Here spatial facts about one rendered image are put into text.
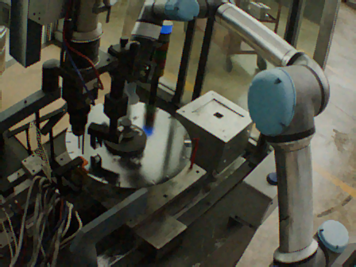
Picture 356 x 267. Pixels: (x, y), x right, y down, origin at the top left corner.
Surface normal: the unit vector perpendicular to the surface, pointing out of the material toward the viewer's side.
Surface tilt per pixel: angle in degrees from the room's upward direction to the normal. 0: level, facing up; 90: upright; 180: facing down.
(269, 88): 85
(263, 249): 0
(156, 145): 0
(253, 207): 90
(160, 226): 0
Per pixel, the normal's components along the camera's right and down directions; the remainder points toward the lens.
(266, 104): -0.83, 0.13
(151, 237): 0.15, -0.77
